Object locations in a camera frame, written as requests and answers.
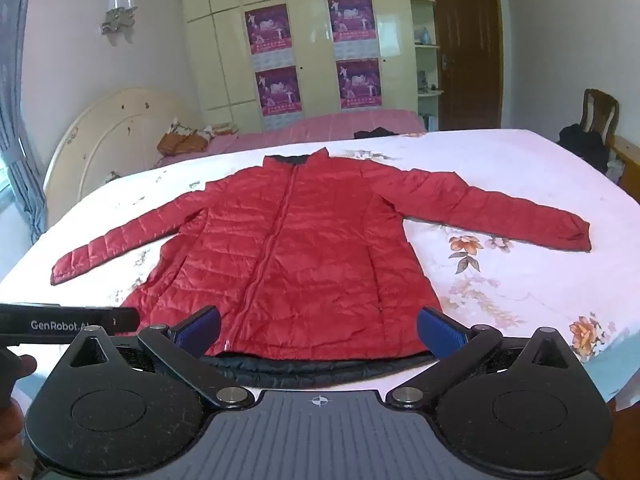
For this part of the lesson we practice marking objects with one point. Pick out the cream wardrobe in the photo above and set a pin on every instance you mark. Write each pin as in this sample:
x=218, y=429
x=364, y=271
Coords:
x=310, y=25

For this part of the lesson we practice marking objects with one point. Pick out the blue vase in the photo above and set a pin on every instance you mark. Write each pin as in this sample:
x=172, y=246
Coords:
x=425, y=36

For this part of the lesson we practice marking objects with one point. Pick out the pink checked bed cover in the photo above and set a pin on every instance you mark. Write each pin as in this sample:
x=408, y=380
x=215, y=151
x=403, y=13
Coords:
x=310, y=130

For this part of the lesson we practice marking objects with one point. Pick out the cream bed headboard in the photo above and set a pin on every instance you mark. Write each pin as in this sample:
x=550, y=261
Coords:
x=110, y=135

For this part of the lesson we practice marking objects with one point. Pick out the purple wall poster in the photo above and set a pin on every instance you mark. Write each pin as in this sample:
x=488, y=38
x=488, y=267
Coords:
x=359, y=82
x=267, y=27
x=278, y=87
x=352, y=17

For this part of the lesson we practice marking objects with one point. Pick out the glass wall lamp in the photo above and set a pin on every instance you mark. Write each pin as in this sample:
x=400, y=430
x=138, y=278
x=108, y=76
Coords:
x=119, y=12

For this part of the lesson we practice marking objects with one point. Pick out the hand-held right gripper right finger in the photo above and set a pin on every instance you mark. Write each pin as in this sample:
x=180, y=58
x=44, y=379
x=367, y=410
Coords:
x=439, y=330

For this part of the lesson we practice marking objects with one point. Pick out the brown wooden door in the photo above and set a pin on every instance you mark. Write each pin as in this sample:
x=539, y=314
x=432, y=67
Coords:
x=467, y=50

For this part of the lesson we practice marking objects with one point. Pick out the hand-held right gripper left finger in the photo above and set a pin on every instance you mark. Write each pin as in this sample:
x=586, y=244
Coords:
x=200, y=329

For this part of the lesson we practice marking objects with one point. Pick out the black cloth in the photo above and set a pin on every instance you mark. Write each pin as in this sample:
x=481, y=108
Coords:
x=375, y=133

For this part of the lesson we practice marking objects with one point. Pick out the blue grey curtain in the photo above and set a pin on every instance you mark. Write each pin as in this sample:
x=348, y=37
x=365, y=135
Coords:
x=20, y=160

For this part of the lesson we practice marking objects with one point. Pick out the brown wooden furniture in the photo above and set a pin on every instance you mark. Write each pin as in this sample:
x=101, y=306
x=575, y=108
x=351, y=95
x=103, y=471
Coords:
x=627, y=170

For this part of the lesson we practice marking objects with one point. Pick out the white floral bed sheet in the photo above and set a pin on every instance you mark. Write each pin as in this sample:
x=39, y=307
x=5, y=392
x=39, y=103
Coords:
x=510, y=170

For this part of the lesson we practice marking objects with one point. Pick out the brown bag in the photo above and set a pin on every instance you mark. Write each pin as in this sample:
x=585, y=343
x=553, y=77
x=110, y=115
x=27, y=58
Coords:
x=177, y=142

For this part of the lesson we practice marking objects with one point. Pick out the person's left hand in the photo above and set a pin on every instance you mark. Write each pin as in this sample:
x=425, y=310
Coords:
x=10, y=430

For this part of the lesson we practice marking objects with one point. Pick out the floral pillow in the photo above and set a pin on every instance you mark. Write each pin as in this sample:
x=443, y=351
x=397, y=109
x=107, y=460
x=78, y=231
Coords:
x=217, y=129

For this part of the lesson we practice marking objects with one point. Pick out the red puffer jacket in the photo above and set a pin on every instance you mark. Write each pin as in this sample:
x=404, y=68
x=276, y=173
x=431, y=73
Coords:
x=310, y=250

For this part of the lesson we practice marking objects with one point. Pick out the cream corner shelf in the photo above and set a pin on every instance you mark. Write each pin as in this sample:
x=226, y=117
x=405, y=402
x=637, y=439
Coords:
x=425, y=60

